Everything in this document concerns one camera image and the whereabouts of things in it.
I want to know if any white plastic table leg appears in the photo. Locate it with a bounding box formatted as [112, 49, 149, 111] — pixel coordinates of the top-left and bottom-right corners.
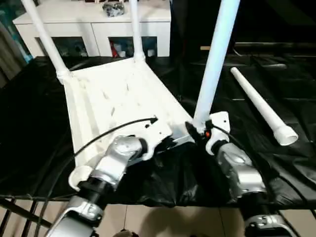
[128, 0, 147, 64]
[192, 0, 241, 133]
[21, 0, 72, 83]
[230, 67, 299, 146]

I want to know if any white plastic table top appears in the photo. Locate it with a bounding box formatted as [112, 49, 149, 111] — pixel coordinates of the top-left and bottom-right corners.
[58, 58, 198, 191]

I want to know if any dark brown round object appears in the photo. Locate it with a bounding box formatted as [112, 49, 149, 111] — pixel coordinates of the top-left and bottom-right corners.
[118, 229, 139, 237]

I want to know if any black low shelf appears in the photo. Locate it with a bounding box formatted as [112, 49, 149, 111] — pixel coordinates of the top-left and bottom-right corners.
[233, 41, 316, 56]

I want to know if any black work mat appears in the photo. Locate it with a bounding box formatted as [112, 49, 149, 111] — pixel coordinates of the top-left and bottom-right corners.
[0, 55, 316, 208]

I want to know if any clear bag of dark parts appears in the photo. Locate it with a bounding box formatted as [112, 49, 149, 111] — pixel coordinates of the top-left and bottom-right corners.
[102, 2, 125, 18]

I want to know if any white cabinet with glass doors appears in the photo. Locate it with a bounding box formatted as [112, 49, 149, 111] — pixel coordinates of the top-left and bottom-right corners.
[12, 0, 172, 58]

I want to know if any black metal folding stand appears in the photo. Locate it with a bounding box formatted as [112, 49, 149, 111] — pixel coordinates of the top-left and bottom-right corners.
[0, 195, 54, 237]

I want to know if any grey curtain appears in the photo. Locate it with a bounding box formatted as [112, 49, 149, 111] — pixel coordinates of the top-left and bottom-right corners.
[0, 22, 34, 87]

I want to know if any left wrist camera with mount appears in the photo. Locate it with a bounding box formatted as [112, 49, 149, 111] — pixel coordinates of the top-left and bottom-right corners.
[140, 118, 173, 161]

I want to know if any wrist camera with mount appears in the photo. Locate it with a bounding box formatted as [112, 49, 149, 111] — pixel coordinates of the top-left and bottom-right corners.
[140, 118, 173, 161]
[203, 111, 232, 155]

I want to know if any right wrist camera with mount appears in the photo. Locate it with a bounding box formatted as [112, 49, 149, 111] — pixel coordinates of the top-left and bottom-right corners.
[203, 111, 232, 155]

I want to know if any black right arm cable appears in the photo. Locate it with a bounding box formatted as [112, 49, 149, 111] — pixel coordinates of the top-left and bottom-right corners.
[206, 125, 279, 198]

